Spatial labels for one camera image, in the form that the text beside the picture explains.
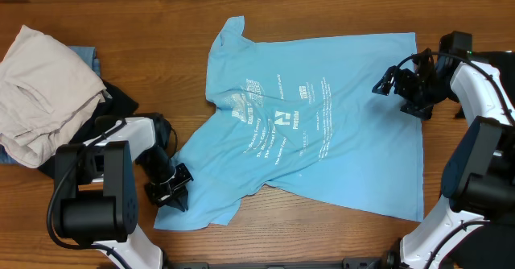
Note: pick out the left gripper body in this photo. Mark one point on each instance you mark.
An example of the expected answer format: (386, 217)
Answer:
(159, 192)

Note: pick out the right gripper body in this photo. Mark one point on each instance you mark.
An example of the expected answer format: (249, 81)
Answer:
(422, 90)

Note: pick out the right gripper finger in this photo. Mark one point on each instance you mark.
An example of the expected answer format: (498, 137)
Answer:
(384, 85)
(424, 113)

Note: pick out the black t-shirt right pile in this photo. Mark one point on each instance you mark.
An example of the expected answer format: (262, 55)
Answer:
(492, 247)

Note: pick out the light blue printed t-shirt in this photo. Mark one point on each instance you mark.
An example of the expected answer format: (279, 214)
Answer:
(301, 116)

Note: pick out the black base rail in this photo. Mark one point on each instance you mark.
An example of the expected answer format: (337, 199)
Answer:
(277, 265)

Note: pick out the beige folded garment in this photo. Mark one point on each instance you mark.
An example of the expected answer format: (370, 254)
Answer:
(47, 93)

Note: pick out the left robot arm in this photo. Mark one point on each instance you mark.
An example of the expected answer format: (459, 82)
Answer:
(94, 205)

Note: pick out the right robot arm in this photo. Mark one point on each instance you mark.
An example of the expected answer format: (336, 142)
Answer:
(477, 186)

